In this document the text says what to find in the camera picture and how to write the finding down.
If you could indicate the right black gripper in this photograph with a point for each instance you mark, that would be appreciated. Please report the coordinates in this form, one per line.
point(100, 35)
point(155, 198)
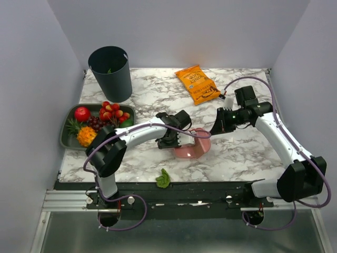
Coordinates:
point(220, 125)

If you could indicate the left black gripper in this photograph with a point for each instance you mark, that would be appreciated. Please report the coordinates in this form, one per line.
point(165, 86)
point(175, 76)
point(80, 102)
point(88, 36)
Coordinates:
point(161, 145)

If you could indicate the pink hand brush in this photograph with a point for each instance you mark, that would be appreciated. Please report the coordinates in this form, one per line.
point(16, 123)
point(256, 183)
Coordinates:
point(202, 143)

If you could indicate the pink dustpan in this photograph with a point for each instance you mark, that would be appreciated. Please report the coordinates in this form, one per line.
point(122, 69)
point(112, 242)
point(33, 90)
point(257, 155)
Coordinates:
point(189, 150)

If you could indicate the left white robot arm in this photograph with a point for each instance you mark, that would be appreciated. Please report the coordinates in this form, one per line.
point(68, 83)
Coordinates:
point(108, 148)

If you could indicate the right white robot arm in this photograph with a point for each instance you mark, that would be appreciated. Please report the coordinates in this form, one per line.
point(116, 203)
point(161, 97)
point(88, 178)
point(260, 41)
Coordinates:
point(303, 172)

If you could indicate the orange chips bag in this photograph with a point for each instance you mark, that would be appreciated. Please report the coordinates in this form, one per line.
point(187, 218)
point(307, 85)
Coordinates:
point(200, 87)

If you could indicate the green lime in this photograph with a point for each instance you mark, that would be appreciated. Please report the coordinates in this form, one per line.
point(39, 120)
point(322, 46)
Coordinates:
point(127, 123)

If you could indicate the red cherry bunch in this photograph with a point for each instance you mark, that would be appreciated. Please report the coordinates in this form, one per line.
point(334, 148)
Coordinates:
point(112, 113)

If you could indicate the dark grape bunch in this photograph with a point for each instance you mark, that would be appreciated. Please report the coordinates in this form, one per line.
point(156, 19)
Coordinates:
point(97, 124)

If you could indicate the red apple back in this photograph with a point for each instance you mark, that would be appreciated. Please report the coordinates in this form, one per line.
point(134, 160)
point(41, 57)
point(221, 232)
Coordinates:
point(82, 114)

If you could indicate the dark grey waste bin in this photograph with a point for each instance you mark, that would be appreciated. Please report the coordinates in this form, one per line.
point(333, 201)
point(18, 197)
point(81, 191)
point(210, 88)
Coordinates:
point(116, 86)

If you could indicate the grey fruit tray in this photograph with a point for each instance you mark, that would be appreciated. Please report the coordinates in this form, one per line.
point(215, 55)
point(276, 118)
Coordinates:
point(71, 126)

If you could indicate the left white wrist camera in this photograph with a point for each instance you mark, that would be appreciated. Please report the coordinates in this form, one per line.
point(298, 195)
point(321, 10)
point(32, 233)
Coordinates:
point(185, 139)

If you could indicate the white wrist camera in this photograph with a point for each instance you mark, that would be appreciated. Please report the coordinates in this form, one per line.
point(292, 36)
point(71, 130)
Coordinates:
point(228, 104)
point(185, 139)

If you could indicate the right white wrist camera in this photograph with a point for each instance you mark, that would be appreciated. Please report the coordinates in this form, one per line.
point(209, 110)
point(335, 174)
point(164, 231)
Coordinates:
point(228, 104)

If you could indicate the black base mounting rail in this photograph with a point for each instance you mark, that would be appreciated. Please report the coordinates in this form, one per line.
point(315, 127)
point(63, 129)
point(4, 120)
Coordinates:
point(180, 200)

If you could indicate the aluminium frame rail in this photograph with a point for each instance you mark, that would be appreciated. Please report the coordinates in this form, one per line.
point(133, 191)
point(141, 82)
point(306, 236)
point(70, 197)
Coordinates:
point(73, 201)

